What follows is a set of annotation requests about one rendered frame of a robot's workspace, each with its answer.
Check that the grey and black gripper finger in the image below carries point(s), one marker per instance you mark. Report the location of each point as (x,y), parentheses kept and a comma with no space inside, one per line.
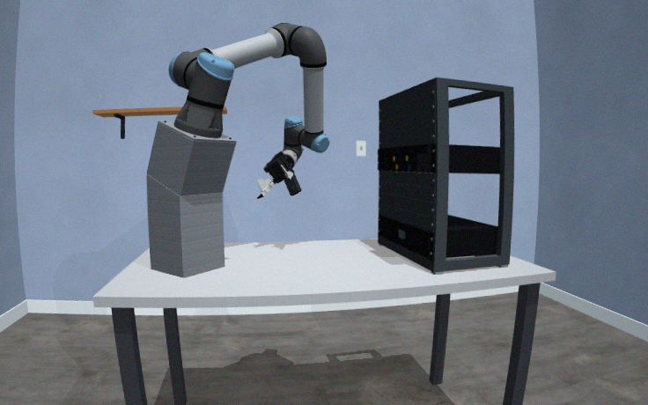
(288,173)
(266,186)

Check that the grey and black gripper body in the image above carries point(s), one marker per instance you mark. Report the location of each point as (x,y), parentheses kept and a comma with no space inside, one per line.
(277,171)

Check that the black metal server rack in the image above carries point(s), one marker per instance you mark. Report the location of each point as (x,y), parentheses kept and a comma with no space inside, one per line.
(414,220)

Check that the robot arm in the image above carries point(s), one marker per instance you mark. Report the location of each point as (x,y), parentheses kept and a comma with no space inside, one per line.
(208,81)

